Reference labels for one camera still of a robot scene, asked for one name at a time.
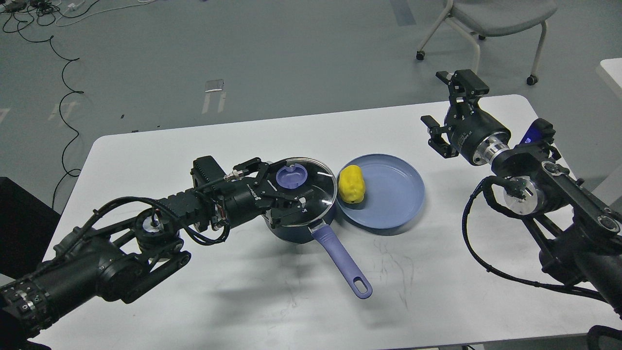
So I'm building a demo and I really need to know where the grey chair on casters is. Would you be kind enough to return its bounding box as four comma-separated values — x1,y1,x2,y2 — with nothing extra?
415,0,558,86

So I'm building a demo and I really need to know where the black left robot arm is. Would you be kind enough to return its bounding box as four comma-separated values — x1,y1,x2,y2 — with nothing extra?
1,157,311,350

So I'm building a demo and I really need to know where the white floor cable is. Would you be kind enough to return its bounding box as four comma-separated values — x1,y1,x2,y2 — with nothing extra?
54,0,158,27

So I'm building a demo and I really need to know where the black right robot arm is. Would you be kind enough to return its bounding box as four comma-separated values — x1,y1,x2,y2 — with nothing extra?
421,70,622,315

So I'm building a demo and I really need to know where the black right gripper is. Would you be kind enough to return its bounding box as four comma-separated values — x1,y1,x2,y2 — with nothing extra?
421,69,511,166

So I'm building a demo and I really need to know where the blue round plate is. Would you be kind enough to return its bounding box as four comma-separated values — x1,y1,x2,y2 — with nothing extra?
337,154,426,229

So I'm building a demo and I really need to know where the glass lid purple knob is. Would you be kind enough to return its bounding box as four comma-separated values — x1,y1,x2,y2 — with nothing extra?
262,157,338,228

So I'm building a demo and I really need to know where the yellow potato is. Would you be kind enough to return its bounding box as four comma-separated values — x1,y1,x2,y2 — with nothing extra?
338,164,366,204

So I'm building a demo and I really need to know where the black box at left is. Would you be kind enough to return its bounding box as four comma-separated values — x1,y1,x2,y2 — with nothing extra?
0,177,61,280

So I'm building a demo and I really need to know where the dark blue pot purple handle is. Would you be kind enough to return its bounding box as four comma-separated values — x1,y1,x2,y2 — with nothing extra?
263,212,373,299

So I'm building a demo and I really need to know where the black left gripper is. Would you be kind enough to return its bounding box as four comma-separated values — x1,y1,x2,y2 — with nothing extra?
221,157,307,229

